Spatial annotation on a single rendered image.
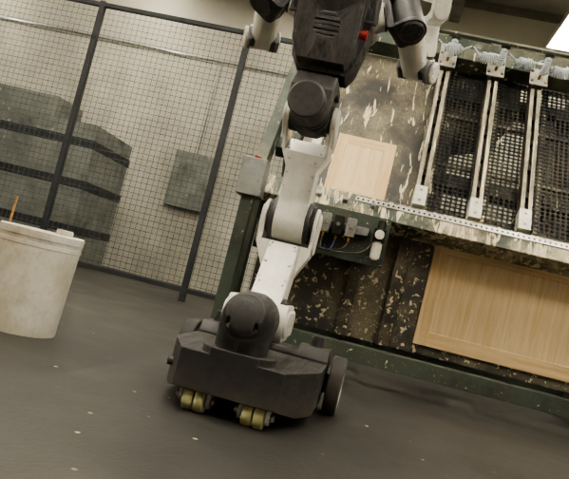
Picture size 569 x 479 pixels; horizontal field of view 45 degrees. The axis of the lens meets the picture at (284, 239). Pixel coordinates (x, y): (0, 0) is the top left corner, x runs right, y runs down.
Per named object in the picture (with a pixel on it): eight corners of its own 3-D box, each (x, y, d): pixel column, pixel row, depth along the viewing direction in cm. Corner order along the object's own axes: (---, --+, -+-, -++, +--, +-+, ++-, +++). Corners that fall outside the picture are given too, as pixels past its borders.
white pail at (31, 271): (-49, 318, 235) (-13, 187, 238) (-2, 316, 265) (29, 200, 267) (34, 342, 230) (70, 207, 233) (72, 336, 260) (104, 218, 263)
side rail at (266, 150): (251, 182, 354) (250, 169, 345) (302, 47, 415) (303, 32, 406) (261, 185, 354) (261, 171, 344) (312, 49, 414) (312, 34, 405)
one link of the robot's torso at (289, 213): (309, 252, 223) (338, 110, 209) (257, 239, 225) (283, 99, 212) (316, 239, 237) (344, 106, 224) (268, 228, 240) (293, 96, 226)
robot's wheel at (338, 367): (332, 421, 222) (347, 361, 223) (317, 417, 223) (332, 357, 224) (335, 411, 242) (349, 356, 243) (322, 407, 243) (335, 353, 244)
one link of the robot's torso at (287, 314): (280, 348, 199) (292, 304, 199) (216, 331, 201) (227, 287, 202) (289, 343, 219) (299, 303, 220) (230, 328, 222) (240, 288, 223)
